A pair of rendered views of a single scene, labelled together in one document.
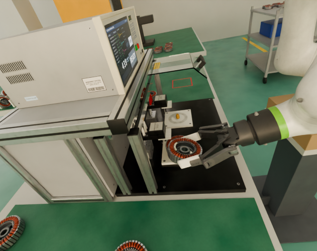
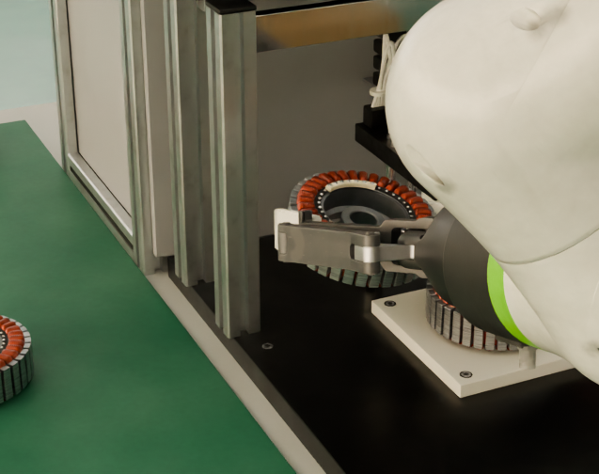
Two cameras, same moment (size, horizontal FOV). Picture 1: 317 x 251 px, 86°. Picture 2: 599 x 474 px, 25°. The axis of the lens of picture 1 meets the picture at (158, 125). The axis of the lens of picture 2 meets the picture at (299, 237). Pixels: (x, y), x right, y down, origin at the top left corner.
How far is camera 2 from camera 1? 0.79 m
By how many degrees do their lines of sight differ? 46
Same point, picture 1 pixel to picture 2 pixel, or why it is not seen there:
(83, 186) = (122, 155)
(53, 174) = (94, 55)
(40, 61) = not seen: outside the picture
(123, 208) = (133, 304)
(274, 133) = (475, 264)
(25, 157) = not seen: outside the picture
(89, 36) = not seen: outside the picture
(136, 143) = (215, 46)
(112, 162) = (174, 94)
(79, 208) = (81, 226)
